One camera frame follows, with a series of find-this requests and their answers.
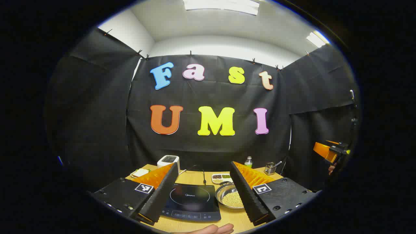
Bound white divided bean dish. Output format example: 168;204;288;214
211;173;234;184

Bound ceiling light panel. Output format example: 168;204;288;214
305;31;330;48
183;0;260;16

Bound black power cable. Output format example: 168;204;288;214
178;164;208;186

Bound sandwich on white plate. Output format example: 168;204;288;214
130;168;151;179

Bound pile of soybeans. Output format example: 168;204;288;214
222;191;244;208

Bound black induction cooktop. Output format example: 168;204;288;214
161;183;222;222

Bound stainless steel pot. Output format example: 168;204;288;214
215;181;245;209

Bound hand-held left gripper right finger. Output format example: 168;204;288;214
230;161;320;227

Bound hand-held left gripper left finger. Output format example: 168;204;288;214
91;162;179;226

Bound white toaster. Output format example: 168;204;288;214
157;155;180;173

